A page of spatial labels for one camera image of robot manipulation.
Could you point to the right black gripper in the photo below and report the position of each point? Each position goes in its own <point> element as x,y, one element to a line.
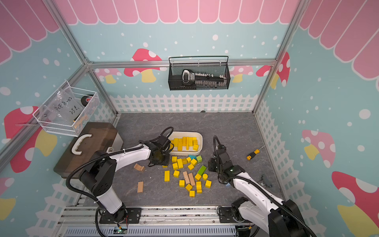
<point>211,162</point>

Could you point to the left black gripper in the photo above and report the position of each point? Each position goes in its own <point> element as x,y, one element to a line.
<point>166,162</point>

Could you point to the long yellow block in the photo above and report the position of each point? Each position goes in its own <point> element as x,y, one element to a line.
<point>180,144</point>

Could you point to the yellow cylinder block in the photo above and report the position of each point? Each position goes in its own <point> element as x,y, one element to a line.
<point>184,141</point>

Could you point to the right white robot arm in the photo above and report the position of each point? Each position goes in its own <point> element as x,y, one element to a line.
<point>278,218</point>

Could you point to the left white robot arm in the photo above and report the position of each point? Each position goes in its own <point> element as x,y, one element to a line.
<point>94,178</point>

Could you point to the yellow round disc block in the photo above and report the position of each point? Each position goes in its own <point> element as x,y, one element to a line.
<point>205,176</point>

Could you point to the white plastic tub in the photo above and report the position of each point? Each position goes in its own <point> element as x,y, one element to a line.
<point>197,139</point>

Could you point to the small green cube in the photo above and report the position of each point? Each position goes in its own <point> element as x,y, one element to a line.
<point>199,158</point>

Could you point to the yellow upright rectangular block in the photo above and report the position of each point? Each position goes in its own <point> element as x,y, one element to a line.
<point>180,164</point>

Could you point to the large yellow front block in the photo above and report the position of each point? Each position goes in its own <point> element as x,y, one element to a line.
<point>167,176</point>

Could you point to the wooden arch block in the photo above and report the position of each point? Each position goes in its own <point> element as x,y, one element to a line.
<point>139,168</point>

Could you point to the yellow cube block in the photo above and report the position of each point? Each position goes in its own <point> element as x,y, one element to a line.
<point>176,174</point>

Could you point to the yellow arch block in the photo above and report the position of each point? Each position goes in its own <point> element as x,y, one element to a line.
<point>198,187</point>

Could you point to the right natural wooden plank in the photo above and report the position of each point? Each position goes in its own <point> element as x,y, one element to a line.
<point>191,179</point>

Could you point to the natural wooden plank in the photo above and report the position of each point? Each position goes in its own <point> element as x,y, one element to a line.
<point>191,179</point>
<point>186,177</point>

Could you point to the yellow black screwdriver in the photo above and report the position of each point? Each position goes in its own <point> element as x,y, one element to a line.
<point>254,153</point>

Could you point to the left natural wooden plank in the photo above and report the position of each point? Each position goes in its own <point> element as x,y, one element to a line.
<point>186,177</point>

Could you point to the flat wooden block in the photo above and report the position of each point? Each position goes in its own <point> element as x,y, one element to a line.
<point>140,187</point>

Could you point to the small grey metal clip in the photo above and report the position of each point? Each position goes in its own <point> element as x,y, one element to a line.
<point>265,181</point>

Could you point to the socket wrench set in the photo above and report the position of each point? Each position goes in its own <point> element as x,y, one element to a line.
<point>202,80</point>

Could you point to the black tape roll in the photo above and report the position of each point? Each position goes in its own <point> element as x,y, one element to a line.
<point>86,99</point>

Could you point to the brown toolbox with white handle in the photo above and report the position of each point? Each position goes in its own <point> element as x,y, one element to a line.
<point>96,136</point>

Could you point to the black wire mesh basket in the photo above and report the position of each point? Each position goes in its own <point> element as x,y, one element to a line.
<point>216,65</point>

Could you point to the clear wall-mounted bin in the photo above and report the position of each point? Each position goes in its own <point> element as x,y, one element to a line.
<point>63,113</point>

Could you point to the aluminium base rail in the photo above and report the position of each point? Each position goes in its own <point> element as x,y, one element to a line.
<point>158,221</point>

